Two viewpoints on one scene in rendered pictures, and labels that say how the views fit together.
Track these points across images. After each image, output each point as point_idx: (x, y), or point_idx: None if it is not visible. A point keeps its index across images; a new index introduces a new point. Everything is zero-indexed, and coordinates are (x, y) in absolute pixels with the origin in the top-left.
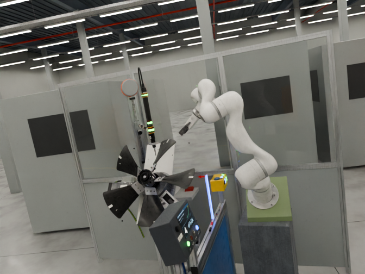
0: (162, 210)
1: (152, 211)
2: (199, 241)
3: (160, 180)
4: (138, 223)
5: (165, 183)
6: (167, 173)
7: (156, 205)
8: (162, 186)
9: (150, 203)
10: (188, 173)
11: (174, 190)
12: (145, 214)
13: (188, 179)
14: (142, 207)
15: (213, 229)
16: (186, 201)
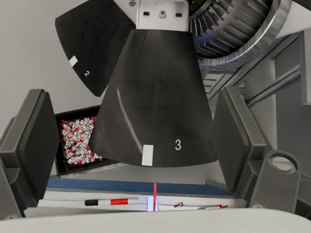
0: (107, 65)
1: (88, 42)
2: (81, 172)
3: (143, 22)
4: (56, 21)
5: (196, 34)
6: (274, 16)
7: (108, 42)
8: (189, 27)
9: (97, 24)
10: (181, 134)
11: (218, 66)
12: (72, 26)
13: (131, 148)
14: (78, 6)
15: (96, 208)
16: None
